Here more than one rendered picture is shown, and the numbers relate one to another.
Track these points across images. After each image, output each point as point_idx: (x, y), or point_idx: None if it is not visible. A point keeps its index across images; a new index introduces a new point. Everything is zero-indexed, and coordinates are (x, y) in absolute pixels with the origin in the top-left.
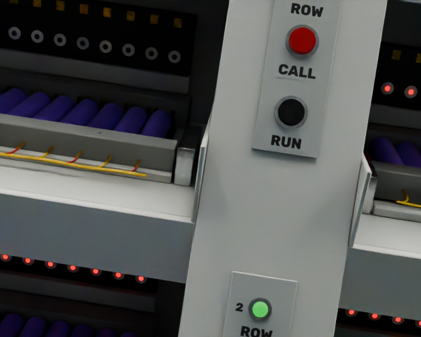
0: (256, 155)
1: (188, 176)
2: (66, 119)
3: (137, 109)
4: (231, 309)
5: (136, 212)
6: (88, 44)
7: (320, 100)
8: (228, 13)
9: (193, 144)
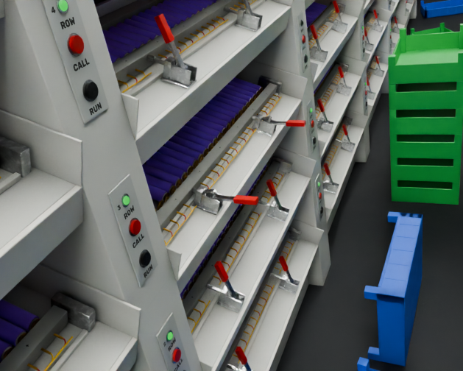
0: (303, 73)
1: (280, 90)
2: (247, 96)
3: (234, 82)
4: (308, 114)
5: (297, 105)
6: None
7: (306, 51)
8: (295, 40)
9: (278, 81)
